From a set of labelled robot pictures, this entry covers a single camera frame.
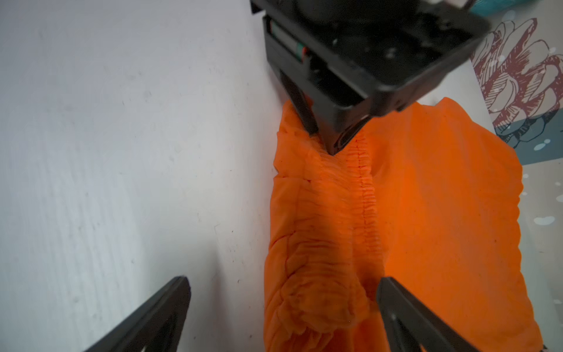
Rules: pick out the teal plastic basket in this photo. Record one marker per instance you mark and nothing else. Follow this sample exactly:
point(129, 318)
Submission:
point(487, 8)

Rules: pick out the orange cloth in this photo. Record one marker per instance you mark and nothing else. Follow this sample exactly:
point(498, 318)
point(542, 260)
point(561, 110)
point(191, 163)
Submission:
point(425, 196)

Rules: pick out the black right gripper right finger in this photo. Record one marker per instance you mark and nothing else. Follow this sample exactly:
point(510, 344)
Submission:
point(411, 326)

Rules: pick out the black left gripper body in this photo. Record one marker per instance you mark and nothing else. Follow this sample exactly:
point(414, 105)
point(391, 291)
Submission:
point(357, 58)

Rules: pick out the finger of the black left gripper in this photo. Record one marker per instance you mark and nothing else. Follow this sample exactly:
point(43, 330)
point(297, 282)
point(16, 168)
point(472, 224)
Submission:
point(300, 103)
point(337, 141)

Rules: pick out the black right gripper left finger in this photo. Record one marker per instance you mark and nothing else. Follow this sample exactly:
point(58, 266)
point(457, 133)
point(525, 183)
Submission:
point(157, 325)

